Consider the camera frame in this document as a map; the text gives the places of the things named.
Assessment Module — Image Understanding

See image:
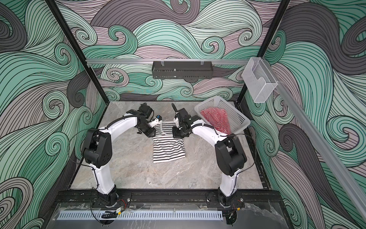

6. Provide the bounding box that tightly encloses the black white striped tank top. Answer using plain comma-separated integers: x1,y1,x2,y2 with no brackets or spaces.
153,122,186,163

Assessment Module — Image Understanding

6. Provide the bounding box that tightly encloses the red white striped tank top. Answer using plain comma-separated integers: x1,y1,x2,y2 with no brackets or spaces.
200,107,232,135

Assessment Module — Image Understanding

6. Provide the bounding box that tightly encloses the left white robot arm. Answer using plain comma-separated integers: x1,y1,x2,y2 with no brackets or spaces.
82,103,162,207

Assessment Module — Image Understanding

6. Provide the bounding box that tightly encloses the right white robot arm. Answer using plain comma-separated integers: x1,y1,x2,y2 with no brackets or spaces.
172,104,247,206

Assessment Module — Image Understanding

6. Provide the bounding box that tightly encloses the white plastic laundry basket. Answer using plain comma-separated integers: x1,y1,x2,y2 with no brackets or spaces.
194,96,251,134

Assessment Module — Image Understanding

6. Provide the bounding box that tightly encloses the black perforated wall tray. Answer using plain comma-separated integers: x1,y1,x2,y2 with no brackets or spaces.
152,62,214,82

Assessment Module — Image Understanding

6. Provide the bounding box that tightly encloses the aluminium wall rail back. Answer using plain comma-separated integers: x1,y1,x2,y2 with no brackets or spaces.
85,58,249,65

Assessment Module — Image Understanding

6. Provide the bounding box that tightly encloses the aluminium wall rail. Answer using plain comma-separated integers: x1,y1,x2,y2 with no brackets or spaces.
85,58,249,65
260,58,366,219

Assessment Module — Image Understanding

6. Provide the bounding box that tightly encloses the clear plastic wall bin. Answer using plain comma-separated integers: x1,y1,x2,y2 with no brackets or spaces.
242,57,278,103

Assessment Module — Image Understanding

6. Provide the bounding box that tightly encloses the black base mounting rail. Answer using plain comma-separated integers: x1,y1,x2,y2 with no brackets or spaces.
51,189,284,210

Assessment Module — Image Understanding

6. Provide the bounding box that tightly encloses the white slotted cable duct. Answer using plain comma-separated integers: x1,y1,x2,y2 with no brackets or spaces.
56,210,224,221

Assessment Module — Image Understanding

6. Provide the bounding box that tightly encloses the aluminium wall rail right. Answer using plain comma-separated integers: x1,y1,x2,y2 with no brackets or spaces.
260,58,366,219

